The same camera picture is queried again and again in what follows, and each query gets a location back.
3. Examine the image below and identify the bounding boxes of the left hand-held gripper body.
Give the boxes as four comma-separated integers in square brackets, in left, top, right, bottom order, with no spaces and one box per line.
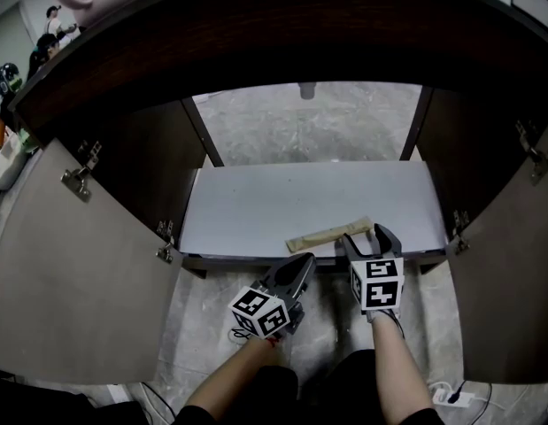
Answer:
[228,280,307,342]

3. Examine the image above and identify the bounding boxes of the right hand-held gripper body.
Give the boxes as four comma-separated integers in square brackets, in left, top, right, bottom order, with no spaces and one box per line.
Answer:
[346,254,406,323]

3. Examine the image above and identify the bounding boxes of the black green backpack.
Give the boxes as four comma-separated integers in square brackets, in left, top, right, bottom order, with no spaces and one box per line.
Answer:
[0,62,26,97]

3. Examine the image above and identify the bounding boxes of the person's left shoe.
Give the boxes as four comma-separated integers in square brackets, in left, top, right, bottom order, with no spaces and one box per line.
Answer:
[228,324,257,343]

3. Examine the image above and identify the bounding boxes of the cream pouf seat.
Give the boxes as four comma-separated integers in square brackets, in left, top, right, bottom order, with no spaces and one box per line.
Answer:
[0,130,30,190]

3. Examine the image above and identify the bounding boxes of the person's black trousers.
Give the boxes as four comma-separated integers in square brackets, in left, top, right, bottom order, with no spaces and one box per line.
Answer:
[174,347,445,425]

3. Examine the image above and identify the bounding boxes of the black sink vanity cabinet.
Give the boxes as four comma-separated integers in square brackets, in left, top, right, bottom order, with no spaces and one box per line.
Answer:
[10,0,548,281]

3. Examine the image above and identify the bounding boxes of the beige tube packet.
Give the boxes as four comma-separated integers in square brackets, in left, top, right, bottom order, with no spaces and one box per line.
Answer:
[285,214,375,253]

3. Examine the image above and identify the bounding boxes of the grey-brown cabinet door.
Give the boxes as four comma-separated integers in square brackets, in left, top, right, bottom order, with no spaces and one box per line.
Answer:
[0,137,186,387]
[445,117,548,384]

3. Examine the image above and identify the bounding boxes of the person's left forearm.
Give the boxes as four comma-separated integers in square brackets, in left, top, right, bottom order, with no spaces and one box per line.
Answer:
[184,336,284,418]

